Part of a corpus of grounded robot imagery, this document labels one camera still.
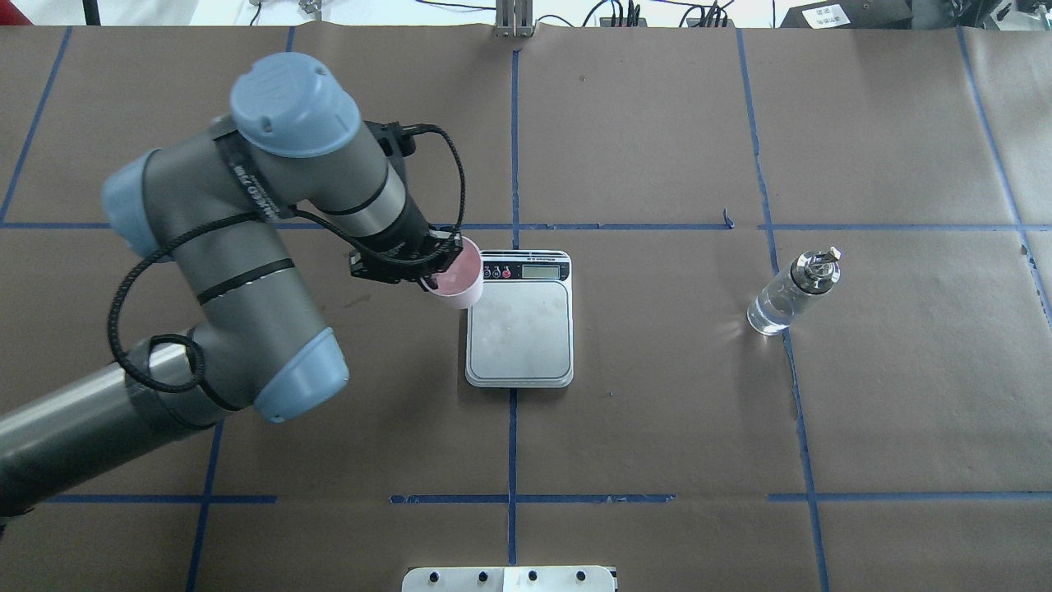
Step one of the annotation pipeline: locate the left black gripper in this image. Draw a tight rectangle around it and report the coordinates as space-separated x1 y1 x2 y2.
348 229 463 292

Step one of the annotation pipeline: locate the pink plastic cup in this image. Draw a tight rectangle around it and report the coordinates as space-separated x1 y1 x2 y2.
425 236 484 310

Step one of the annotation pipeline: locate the glass sauce bottle metal spout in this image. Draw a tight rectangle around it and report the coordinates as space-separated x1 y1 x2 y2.
746 246 842 335

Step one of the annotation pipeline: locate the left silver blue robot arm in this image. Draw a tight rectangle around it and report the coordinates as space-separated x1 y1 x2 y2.
1 52 462 522

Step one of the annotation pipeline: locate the silver digital kitchen scale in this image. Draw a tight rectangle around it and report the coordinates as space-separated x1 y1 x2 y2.
465 250 574 389

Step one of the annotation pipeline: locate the aluminium frame post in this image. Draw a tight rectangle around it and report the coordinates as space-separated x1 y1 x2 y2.
493 0 537 39

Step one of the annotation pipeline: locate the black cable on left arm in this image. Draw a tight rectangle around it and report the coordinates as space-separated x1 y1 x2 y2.
108 123 468 392

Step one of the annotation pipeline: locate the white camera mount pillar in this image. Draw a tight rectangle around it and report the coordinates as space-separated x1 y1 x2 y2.
401 565 619 591

